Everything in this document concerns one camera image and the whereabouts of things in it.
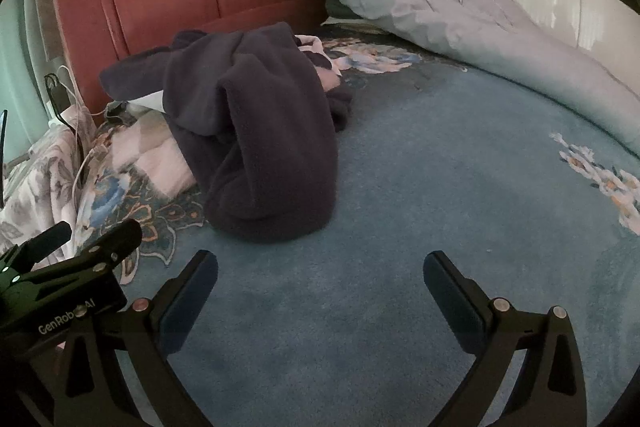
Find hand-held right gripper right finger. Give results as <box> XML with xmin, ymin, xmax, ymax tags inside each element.
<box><xmin>422</xmin><ymin>250</ymin><xmax>588</xmax><ymax>427</ymax></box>

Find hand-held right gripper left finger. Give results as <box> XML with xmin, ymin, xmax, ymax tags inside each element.
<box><xmin>51</xmin><ymin>250</ymin><xmax>219</xmax><ymax>427</ymax></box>

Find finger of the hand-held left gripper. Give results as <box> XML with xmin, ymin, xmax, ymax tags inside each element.
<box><xmin>17</xmin><ymin>219</ymin><xmax>144</xmax><ymax>287</ymax></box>
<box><xmin>0</xmin><ymin>221</ymin><xmax>73</xmax><ymax>269</ymax></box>

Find dark fleece hoodie white panels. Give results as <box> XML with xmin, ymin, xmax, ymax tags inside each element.
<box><xmin>99</xmin><ymin>22</ymin><xmax>357</xmax><ymax>244</ymax></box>

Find grey floral bedsheet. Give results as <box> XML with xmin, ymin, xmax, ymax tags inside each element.
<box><xmin>0</xmin><ymin>107</ymin><xmax>101</xmax><ymax>260</ymax></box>

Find pale fleece garment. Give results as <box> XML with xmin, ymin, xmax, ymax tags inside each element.
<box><xmin>107</xmin><ymin>109</ymin><xmax>199</xmax><ymax>198</ymax></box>

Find blue floral bed blanket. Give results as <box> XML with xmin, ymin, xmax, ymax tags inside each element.
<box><xmin>75</xmin><ymin>24</ymin><xmax>640</xmax><ymax>427</ymax></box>

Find light blue daisy duvet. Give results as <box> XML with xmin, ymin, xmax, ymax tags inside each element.
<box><xmin>292</xmin><ymin>0</ymin><xmax>640</xmax><ymax>168</ymax></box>

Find white cable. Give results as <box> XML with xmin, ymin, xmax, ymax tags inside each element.
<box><xmin>54</xmin><ymin>65</ymin><xmax>109</xmax><ymax>220</ymax></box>

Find black cable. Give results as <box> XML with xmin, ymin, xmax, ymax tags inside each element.
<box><xmin>44</xmin><ymin>73</ymin><xmax>72</xmax><ymax>128</ymax></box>

